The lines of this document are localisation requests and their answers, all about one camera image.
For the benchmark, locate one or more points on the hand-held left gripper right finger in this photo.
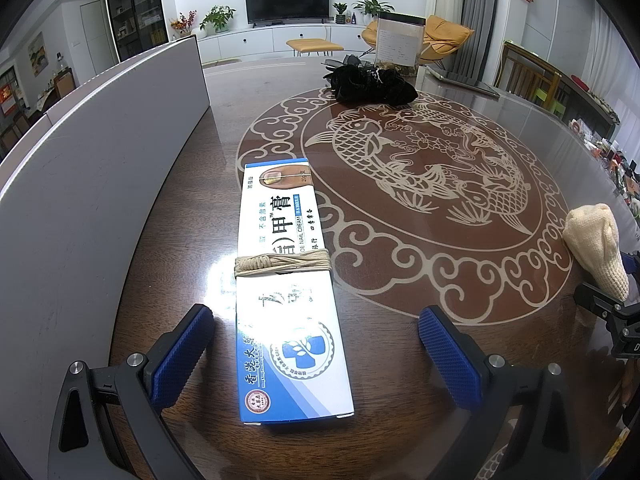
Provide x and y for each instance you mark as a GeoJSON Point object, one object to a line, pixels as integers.
{"type": "Point", "coordinates": [450, 355]}

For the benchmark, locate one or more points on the pile of colourful clutter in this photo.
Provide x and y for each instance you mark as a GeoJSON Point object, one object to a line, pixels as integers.
{"type": "Point", "coordinates": [615, 160]}

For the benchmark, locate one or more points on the large leafy potted plant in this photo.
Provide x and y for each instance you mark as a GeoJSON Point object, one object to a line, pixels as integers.
{"type": "Point", "coordinates": [372, 6]}

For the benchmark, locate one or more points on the red wall calendar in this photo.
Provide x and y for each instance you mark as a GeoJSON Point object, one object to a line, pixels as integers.
{"type": "Point", "coordinates": [7, 100]}

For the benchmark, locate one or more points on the person's right forearm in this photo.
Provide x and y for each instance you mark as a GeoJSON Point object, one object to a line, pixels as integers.
{"type": "Point", "coordinates": [631, 395]}

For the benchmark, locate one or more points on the white cylinder container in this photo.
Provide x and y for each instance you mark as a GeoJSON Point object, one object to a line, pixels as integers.
{"type": "Point", "coordinates": [400, 40]}

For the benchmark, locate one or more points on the long white cardboard box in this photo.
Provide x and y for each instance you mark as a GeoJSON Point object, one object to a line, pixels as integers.
{"type": "Point", "coordinates": [75, 185]}

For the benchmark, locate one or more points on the bushy green potted plant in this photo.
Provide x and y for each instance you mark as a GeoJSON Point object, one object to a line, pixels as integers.
{"type": "Point", "coordinates": [217, 17]}

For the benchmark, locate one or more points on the red flower bouquet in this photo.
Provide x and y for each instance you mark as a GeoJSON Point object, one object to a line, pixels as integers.
{"type": "Point", "coordinates": [182, 22]}

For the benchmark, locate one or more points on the grey tablet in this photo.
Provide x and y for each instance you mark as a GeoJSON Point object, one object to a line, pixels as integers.
{"type": "Point", "coordinates": [465, 84]}

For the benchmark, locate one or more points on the grey curtain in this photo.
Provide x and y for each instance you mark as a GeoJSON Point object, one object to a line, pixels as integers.
{"type": "Point", "coordinates": [480, 20]}

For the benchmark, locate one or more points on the cream knit hat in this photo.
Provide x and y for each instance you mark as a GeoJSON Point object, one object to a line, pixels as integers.
{"type": "Point", "coordinates": [595, 245]}

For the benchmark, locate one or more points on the wooden dining set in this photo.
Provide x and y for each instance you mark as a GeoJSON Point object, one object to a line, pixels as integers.
{"type": "Point", "coordinates": [60, 87]}

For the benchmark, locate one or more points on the black velvet scrunchie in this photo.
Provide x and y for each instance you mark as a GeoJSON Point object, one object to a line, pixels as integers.
{"type": "Point", "coordinates": [370, 87]}

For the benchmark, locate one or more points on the black television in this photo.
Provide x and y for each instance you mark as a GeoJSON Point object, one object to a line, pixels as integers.
{"type": "Point", "coordinates": [286, 4]}

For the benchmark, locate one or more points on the blue white cream box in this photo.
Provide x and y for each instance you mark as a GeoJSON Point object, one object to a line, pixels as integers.
{"type": "Point", "coordinates": [290, 340]}

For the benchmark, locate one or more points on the brown patterned desktop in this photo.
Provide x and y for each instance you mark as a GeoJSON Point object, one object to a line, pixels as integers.
{"type": "Point", "coordinates": [400, 360]}

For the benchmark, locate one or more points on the white tv cabinet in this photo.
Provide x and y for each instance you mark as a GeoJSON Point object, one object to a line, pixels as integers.
{"type": "Point", "coordinates": [250, 42]}

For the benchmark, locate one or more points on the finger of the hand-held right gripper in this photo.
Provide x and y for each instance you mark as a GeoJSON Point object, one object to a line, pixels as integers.
{"type": "Point", "coordinates": [607, 305]}
{"type": "Point", "coordinates": [633, 263]}

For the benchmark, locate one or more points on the orange stool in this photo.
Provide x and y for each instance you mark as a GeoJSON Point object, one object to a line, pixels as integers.
{"type": "Point", "coordinates": [312, 45]}

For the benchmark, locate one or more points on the framed wall painting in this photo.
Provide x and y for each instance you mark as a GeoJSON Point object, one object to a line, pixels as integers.
{"type": "Point", "coordinates": [37, 54]}

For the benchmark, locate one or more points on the orange lounge chair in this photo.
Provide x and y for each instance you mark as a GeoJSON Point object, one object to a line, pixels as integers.
{"type": "Point", "coordinates": [445, 32]}

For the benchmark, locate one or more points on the small green potted plant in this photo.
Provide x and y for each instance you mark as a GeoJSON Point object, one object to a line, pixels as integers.
{"type": "Point", "coordinates": [340, 10]}

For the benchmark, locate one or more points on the black glass display cabinet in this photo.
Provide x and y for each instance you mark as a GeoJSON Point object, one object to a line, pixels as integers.
{"type": "Point", "coordinates": [135, 10]}

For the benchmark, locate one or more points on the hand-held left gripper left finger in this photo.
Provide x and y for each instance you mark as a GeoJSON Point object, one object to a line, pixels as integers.
{"type": "Point", "coordinates": [180, 355]}

